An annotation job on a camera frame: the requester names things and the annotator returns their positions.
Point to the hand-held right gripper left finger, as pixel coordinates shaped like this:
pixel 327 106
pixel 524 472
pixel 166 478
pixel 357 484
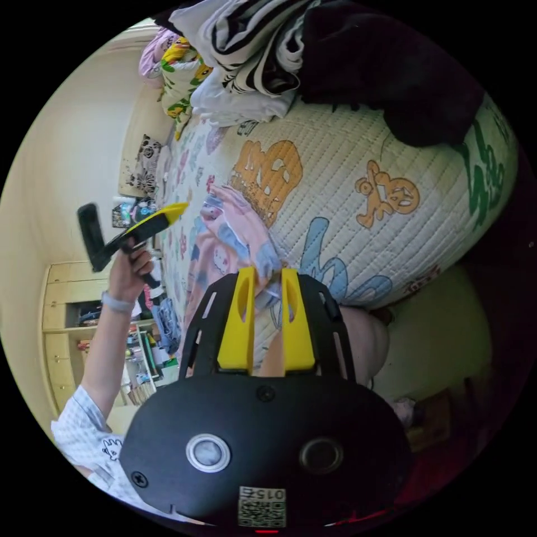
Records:
pixel 236 331

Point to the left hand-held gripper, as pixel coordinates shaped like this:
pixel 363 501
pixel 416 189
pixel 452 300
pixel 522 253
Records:
pixel 126 242

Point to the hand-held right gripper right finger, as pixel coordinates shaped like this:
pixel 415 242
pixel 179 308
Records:
pixel 298 331

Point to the pink pajama pants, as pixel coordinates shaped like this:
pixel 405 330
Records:
pixel 228 256

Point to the person's left forearm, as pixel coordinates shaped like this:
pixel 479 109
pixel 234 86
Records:
pixel 107 348

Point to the person's left hand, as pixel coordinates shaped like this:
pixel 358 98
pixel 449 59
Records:
pixel 131 274

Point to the cushion with black floral print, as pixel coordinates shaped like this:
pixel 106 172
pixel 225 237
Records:
pixel 142 168

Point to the cluttered shelf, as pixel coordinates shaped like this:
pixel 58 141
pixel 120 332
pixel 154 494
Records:
pixel 144 361

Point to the yellow floral rolled blanket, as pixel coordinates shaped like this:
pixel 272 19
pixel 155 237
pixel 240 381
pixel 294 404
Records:
pixel 181 84

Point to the light wooden cupboard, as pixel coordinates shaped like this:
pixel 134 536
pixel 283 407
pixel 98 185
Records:
pixel 63 319

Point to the pink pillow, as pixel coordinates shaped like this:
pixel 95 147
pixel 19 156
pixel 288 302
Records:
pixel 150 58

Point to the bed with printed quilt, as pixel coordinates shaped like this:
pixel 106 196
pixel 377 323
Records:
pixel 335 176

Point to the person's body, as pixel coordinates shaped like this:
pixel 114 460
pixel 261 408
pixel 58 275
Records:
pixel 94 440

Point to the pile of clothes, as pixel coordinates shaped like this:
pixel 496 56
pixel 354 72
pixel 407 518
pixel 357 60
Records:
pixel 335 54

